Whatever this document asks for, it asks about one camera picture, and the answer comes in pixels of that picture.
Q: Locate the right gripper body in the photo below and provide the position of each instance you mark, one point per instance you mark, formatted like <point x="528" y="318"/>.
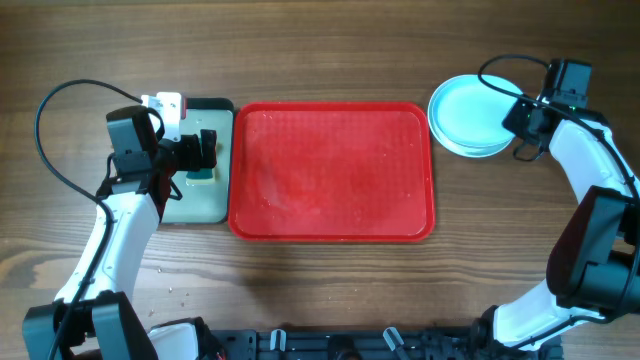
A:
<point x="518" y="118"/>

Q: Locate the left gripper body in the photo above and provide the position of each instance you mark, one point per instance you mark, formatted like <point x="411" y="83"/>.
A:
<point x="184" y="155"/>

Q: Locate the green yellow sponge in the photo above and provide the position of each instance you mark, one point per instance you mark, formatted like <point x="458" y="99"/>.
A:
<point x="202" y="175"/>

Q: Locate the light blue plate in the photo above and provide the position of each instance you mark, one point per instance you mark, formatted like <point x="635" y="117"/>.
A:
<point x="470" y="85"/>

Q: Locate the white plate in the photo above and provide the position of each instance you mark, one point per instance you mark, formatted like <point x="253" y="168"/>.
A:
<point x="465" y="150"/>

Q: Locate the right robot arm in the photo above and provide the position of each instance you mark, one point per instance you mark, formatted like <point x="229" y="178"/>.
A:
<point x="587" y="280"/>

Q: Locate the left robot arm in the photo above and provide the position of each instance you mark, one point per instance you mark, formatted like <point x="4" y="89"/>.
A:
<point x="95" y="301"/>

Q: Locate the black water tray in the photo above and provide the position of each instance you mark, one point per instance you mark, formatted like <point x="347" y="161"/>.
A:
<point x="205" y="204"/>

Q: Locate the red plastic tray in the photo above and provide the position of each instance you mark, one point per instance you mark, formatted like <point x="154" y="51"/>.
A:
<point x="332" y="172"/>

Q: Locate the black mounting rail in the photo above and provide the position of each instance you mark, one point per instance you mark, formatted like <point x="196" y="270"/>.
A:
<point x="434" y="343"/>

